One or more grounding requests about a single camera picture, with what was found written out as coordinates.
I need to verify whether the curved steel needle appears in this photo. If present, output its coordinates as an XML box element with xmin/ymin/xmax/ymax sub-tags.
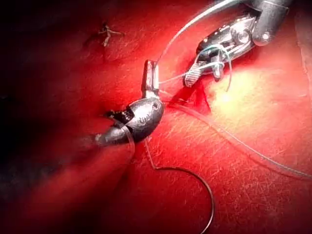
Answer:
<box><xmin>153</xmin><ymin>166</ymin><xmax>216</xmax><ymax>234</ymax></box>

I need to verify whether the right arm needle driver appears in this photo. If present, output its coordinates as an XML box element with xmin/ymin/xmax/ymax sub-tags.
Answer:
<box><xmin>196</xmin><ymin>14</ymin><xmax>258</xmax><ymax>66</ymax></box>

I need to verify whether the tissue pad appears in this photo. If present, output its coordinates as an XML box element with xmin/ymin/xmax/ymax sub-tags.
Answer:
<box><xmin>0</xmin><ymin>0</ymin><xmax>312</xmax><ymax>234</ymax></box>

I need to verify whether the blue stitching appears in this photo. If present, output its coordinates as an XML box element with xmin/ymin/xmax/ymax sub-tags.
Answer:
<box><xmin>97</xmin><ymin>22</ymin><xmax>126</xmax><ymax>47</ymax></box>

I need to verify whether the blue thread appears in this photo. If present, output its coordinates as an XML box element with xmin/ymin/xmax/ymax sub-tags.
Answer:
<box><xmin>121</xmin><ymin>0</ymin><xmax>312</xmax><ymax>181</ymax></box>

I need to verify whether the left arm needle driver jaw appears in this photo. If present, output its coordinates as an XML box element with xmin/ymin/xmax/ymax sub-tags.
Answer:
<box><xmin>141</xmin><ymin>59</ymin><xmax>155</xmax><ymax>98</ymax></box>
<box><xmin>151</xmin><ymin>63</ymin><xmax>161</xmax><ymax>98</ymax></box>

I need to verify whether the right arm needle driver jaw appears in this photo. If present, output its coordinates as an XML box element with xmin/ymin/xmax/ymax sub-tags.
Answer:
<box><xmin>182</xmin><ymin>61</ymin><xmax>206</xmax><ymax>88</ymax></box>
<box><xmin>211</xmin><ymin>63</ymin><xmax>225</xmax><ymax>81</ymax></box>

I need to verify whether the left arm needle driver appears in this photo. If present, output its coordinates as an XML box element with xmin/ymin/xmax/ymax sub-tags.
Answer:
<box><xmin>104</xmin><ymin>97</ymin><xmax>165</xmax><ymax>144</ymax></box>

